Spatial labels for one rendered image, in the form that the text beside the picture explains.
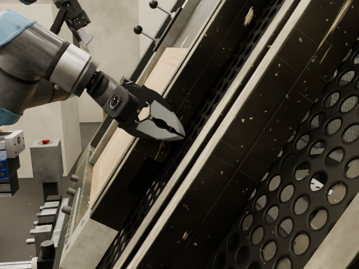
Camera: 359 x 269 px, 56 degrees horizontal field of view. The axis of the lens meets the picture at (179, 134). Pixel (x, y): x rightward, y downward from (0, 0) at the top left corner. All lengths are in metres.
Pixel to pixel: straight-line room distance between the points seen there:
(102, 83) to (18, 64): 0.13
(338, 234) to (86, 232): 0.62
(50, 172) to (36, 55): 1.13
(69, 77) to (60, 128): 3.13
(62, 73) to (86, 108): 5.78
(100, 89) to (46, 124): 3.18
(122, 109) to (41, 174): 1.21
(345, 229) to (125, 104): 0.38
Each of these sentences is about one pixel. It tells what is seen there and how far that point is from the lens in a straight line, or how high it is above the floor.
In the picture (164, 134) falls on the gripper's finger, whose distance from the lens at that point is 0.62.
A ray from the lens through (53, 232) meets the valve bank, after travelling 1.30.
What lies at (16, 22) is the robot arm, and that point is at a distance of 0.60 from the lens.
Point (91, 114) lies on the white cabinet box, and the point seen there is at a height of 0.14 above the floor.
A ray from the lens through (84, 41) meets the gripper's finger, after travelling 1.46.
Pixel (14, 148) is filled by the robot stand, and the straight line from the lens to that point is 1.60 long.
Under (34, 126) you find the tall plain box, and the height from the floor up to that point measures 0.56.
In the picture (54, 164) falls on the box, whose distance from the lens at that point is 1.66.
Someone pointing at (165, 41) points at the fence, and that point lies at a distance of 1.39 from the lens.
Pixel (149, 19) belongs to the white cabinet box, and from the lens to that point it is 5.02.
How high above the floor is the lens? 1.37
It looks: 15 degrees down
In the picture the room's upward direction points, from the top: straight up
